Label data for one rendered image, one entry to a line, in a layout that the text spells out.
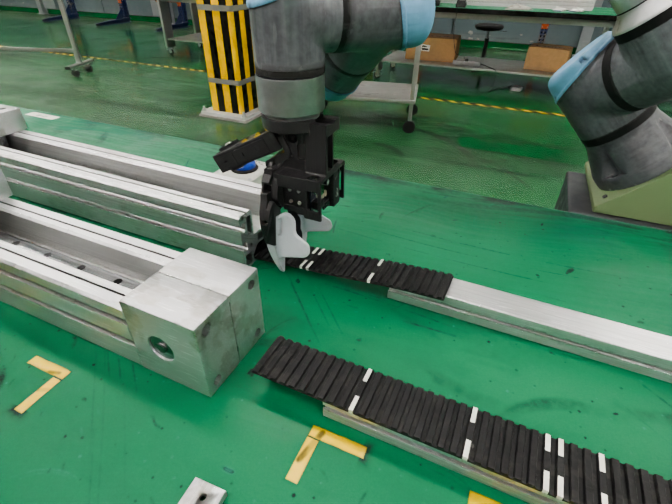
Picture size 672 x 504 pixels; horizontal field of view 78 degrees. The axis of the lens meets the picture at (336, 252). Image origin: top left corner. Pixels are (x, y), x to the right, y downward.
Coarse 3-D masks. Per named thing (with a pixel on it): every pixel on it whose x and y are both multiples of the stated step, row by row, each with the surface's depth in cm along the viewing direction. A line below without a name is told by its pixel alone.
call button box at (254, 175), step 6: (258, 162) 75; (264, 162) 75; (258, 168) 73; (222, 174) 71; (228, 174) 71; (234, 174) 71; (240, 174) 71; (246, 174) 71; (252, 174) 71; (258, 174) 71; (246, 180) 69; (252, 180) 69; (258, 180) 70
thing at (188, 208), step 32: (0, 160) 71; (32, 160) 68; (64, 160) 76; (96, 160) 72; (128, 160) 69; (32, 192) 72; (64, 192) 68; (96, 192) 64; (128, 192) 61; (160, 192) 59; (192, 192) 66; (224, 192) 63; (256, 192) 60; (128, 224) 65; (160, 224) 63; (192, 224) 58; (224, 224) 57; (256, 224) 60; (224, 256) 59
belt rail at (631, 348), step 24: (456, 288) 51; (480, 288) 51; (456, 312) 51; (480, 312) 49; (504, 312) 48; (528, 312) 48; (552, 312) 48; (576, 312) 48; (528, 336) 48; (552, 336) 47; (576, 336) 45; (600, 336) 45; (624, 336) 45; (648, 336) 45; (600, 360) 46; (624, 360) 44; (648, 360) 43
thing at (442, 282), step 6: (438, 276) 52; (444, 276) 52; (450, 276) 51; (438, 282) 51; (444, 282) 51; (450, 282) 51; (432, 288) 50; (438, 288) 50; (444, 288) 50; (432, 294) 49; (438, 294) 49; (444, 294) 49
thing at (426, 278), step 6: (426, 270) 53; (432, 270) 53; (420, 276) 52; (426, 276) 52; (432, 276) 52; (420, 282) 51; (426, 282) 51; (432, 282) 51; (414, 288) 50; (420, 288) 50; (426, 288) 50; (420, 294) 49; (426, 294) 49
